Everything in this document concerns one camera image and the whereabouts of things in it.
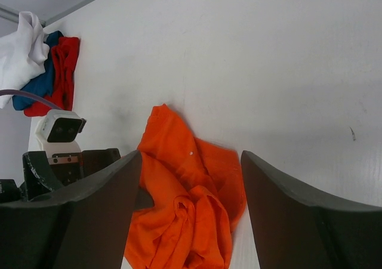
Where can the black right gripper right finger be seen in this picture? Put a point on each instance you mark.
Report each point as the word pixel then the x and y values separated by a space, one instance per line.
pixel 296 225

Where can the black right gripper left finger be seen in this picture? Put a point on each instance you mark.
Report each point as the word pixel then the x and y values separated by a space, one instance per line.
pixel 82 225

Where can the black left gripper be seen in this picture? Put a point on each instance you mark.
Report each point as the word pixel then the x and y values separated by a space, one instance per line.
pixel 43 174

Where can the orange t-shirt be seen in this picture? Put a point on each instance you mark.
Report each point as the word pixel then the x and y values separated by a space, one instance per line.
pixel 199 198

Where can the blue folded t-shirt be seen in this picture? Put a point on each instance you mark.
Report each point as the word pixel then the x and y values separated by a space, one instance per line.
pixel 42 85

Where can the red folded t-shirt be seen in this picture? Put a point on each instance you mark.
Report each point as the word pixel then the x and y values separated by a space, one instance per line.
pixel 65 56

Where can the white folded t-shirt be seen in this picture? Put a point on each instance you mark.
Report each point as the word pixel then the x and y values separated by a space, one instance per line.
pixel 23 53

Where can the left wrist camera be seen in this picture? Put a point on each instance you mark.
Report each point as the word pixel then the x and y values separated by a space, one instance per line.
pixel 57 131

